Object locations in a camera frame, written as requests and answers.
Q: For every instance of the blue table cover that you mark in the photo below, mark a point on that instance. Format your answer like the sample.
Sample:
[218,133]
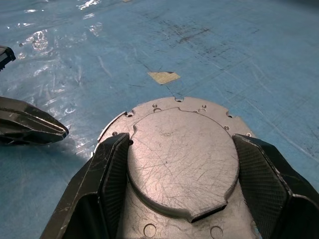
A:
[224,62]

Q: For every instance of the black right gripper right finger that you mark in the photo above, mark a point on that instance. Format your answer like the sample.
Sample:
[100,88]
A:
[274,189]

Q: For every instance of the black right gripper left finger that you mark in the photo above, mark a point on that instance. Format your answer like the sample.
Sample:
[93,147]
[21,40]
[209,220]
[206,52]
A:
[84,189]

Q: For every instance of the tan tape patch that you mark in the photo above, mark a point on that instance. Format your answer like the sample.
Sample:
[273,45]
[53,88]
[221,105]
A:
[163,77]

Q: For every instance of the silver round motor lid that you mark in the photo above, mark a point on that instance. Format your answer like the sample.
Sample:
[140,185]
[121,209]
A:
[179,159]

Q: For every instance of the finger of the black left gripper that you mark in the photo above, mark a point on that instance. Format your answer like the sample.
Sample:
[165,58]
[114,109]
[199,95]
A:
[27,124]
[6,57]

